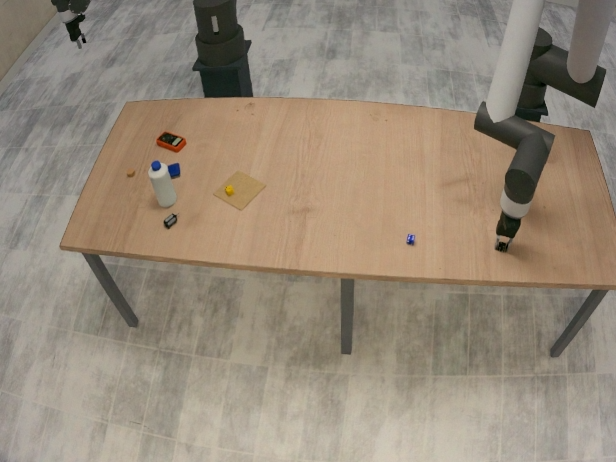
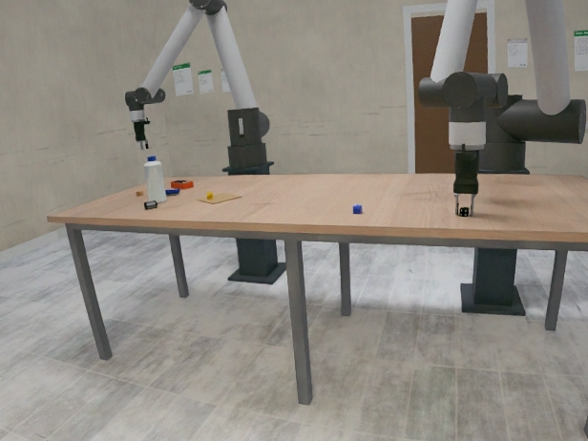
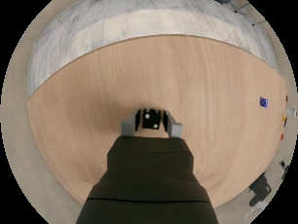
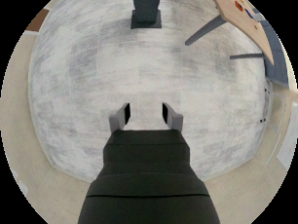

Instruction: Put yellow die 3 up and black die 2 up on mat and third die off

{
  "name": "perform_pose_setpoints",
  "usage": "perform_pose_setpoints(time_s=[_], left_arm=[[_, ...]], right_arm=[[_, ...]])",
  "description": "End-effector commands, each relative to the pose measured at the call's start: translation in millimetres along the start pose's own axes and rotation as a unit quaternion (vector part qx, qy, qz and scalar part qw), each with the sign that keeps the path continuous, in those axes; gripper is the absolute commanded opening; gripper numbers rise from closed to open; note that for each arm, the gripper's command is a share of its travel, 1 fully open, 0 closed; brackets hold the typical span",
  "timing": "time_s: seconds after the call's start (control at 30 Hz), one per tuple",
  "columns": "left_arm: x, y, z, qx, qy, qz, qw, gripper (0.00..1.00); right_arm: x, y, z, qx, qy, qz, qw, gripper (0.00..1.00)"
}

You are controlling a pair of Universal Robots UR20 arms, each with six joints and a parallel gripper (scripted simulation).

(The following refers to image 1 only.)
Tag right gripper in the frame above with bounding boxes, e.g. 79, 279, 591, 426
58, 10, 86, 49

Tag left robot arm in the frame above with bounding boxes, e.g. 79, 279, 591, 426
474, 0, 616, 204

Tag tan mat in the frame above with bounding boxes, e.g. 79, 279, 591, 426
213, 170, 266, 211

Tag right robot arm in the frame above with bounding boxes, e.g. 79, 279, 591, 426
51, 0, 246, 67

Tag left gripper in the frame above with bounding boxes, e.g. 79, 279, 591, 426
494, 188, 532, 252

